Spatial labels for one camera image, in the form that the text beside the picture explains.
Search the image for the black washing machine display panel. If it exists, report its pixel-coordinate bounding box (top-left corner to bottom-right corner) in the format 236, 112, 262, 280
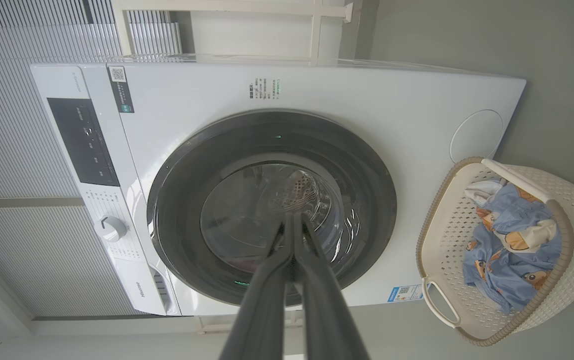
47, 97, 120, 187

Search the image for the white washing machine dial knob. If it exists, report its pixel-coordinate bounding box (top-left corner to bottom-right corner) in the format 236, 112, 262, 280
94, 216, 128, 243

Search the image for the white ribbed wall panel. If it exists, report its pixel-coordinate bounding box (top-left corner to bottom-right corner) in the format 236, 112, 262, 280
0, 0, 183, 317

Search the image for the round white filter cover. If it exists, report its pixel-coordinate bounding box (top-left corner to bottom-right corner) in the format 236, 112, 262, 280
449, 110, 504, 165

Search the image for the cream perforated laundry basket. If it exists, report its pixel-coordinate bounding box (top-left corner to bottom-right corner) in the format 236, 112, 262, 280
416, 157, 574, 347

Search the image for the blue cartoon print garment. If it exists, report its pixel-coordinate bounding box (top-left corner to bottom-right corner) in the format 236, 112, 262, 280
466, 179, 558, 251
463, 220, 563, 313

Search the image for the washing machine door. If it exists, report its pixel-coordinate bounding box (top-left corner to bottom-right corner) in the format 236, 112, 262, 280
147, 110, 398, 307

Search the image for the white front-load washing machine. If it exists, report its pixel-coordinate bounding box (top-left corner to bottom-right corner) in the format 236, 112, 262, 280
30, 54, 527, 317

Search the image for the white metal frame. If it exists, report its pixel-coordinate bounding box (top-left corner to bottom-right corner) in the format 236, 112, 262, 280
112, 0, 354, 63

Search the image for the printed text label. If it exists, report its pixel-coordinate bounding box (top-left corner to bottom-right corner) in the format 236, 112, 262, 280
249, 77, 283, 100

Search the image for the dark QR code sticker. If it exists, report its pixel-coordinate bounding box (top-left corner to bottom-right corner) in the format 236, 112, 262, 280
107, 66, 135, 114

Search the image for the blue energy label sticker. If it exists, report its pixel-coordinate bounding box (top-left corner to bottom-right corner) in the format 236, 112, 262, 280
387, 284, 424, 303

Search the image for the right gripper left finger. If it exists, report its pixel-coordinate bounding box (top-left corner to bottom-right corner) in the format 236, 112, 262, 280
219, 214, 296, 360

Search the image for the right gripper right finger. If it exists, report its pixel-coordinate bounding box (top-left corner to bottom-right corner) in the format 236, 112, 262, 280
294, 215, 370, 360

